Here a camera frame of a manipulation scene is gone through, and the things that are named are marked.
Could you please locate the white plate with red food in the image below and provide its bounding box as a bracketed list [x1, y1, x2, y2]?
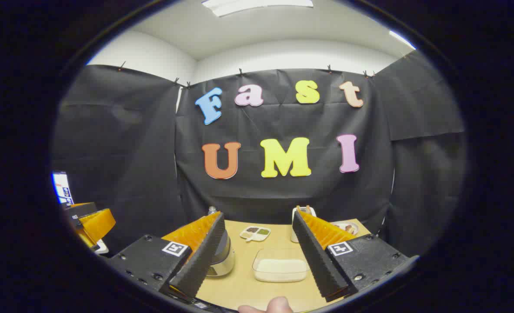
[331, 221, 360, 236]

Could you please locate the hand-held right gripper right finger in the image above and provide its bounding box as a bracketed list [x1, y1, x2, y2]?
[292, 210, 410, 303]

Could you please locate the dark grey rice cooker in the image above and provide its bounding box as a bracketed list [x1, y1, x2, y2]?
[205, 229, 236, 277]

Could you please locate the white divided dish of beans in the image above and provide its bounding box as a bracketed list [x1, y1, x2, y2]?
[240, 226, 271, 242]

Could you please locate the computer monitor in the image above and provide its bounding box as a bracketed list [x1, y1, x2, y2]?
[52, 172, 74, 205]

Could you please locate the clear container of rice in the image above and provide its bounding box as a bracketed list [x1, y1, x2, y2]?
[252, 248, 310, 283]

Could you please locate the black backdrop cloth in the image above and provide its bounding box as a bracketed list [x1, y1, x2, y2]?
[52, 50, 466, 257]

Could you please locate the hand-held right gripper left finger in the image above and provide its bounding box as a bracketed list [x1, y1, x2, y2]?
[108, 212, 226, 300]

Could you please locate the white toaster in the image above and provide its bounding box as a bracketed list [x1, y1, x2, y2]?
[290, 207, 317, 243]

